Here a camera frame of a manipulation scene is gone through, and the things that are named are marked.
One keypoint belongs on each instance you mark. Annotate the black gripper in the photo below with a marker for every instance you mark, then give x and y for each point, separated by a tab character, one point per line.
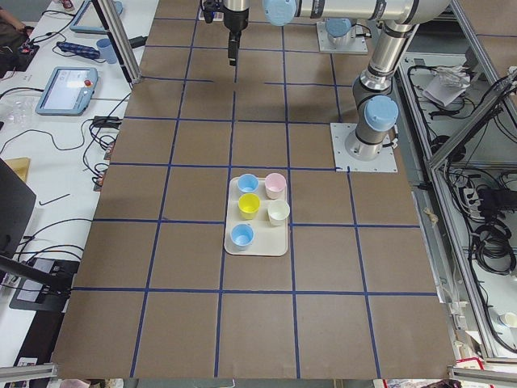
235	22

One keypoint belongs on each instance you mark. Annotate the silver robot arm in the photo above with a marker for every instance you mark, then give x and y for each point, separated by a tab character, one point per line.
377	112
338	29

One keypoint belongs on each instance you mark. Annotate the blue cup on desk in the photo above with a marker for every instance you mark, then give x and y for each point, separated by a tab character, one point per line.
106	51

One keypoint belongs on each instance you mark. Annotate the pink plastic cup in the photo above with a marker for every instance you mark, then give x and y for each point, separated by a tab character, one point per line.
275	185

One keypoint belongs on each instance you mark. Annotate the yellow plastic cup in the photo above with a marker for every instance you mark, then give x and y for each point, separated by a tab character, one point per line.
249	205

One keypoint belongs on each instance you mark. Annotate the cream plastic cup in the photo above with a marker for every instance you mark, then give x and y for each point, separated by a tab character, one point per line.
278	212

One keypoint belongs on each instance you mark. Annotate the light blue plastic cup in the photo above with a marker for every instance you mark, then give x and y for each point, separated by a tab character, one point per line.
242	236

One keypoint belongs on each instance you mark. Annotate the black power adapter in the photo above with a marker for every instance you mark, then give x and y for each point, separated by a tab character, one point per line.
137	42

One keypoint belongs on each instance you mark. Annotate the far teach pendant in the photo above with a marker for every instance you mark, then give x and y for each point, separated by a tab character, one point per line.
87	21

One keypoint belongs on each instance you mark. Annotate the teach pendant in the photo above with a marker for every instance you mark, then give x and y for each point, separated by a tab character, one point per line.
68	91
87	21

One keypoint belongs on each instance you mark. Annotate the blue plaid folded umbrella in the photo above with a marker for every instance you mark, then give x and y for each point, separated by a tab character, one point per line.
87	52

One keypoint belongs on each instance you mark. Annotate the near teach pendant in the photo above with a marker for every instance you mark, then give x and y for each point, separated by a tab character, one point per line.
68	91

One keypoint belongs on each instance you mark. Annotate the cream plastic tray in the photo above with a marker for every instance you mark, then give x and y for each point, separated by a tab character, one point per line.
268	240

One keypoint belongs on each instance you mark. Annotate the black monitor stand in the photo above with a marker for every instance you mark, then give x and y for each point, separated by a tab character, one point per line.
44	283

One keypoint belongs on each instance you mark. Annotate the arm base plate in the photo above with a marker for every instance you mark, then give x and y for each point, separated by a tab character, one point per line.
351	155
355	45

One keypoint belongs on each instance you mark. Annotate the aluminium frame post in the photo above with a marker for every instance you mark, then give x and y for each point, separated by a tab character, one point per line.
114	29

